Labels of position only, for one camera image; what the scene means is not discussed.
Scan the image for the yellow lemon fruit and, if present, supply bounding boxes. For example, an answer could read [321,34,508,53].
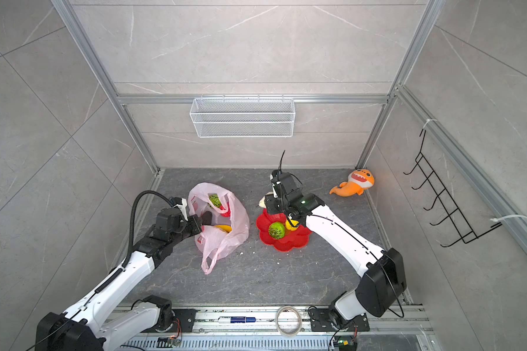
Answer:
[285,219,300,232]

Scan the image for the green bumpy fruit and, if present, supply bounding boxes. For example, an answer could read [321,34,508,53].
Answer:
[268,222,286,240]

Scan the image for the red flower-shaped bowl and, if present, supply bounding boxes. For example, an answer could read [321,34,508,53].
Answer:
[256,209,312,252]

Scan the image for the pink plastic bag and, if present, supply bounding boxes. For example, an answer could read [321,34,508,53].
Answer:
[187,183,250,275]

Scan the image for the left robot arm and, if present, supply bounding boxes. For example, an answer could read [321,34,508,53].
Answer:
[33,208,213,350]

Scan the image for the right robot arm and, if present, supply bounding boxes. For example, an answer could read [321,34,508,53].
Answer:
[263,169,407,329]

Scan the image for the yellow banana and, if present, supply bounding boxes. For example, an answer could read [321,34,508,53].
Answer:
[215,225,232,233]

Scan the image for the red fruit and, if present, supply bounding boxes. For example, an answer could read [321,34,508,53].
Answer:
[220,205,231,217]

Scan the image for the orange shark plush toy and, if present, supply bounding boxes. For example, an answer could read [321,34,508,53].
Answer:
[329,169,375,197]

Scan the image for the blue white marker pen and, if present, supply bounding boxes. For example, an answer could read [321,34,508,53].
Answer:
[218,316,257,324]

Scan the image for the white tape roll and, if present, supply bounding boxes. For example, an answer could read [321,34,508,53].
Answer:
[275,306,302,338]

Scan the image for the black corrugated cable conduit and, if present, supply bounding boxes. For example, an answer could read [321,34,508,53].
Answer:
[122,189,181,269]

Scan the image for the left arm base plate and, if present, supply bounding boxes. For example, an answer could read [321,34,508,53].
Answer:
[155,309,197,334]

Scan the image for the white wire mesh basket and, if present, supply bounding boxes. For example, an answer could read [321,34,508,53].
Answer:
[190,97,296,138]

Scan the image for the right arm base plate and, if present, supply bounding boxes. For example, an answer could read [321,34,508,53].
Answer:
[307,306,370,332]

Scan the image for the black wire hook rack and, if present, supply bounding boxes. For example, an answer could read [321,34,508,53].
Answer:
[403,130,503,248]

